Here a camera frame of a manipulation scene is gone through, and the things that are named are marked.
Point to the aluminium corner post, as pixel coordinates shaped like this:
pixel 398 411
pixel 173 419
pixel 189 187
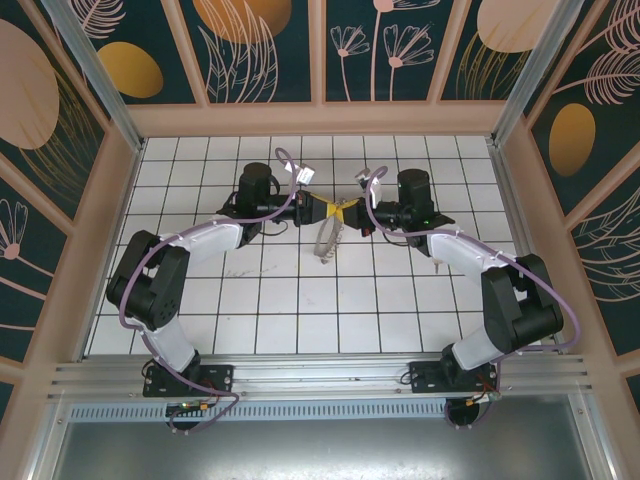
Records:
pixel 532 75
pixel 97 75

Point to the small circuit board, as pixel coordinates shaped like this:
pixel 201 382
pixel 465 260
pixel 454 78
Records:
pixel 482 398
pixel 190 407

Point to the aluminium side rail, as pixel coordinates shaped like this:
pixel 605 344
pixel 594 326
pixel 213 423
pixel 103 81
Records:
pixel 520 220
pixel 114 235

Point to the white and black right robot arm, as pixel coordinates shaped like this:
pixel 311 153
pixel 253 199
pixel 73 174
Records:
pixel 460 255

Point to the black mounting plate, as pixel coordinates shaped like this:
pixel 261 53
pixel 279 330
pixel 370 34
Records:
pixel 425 380
pixel 220 377

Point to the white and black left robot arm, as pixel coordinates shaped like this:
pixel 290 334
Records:
pixel 215 240

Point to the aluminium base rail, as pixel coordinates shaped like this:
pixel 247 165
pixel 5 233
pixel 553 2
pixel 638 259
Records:
pixel 320 377

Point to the grey metal sheet panel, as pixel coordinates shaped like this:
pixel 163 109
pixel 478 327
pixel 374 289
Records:
pixel 320 450

